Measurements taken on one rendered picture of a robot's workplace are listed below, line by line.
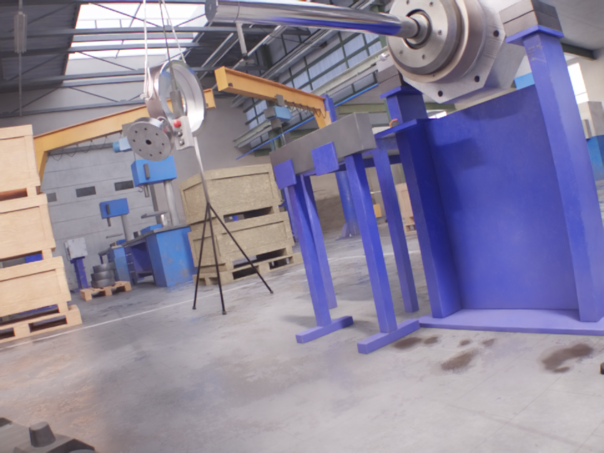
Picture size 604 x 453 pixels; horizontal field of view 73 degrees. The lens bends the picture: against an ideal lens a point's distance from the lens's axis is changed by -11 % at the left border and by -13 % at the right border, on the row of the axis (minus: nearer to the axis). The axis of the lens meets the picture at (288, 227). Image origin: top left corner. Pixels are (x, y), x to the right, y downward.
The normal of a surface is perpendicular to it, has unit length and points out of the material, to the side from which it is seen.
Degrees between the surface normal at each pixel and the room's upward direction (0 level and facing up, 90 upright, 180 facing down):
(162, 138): 131
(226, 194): 90
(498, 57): 135
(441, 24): 90
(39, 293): 90
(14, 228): 90
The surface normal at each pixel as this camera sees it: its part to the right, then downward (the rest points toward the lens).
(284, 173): -0.82, 0.18
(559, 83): 0.53, -0.11
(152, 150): -0.21, 0.71
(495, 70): 0.53, 0.61
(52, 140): 0.01, 0.00
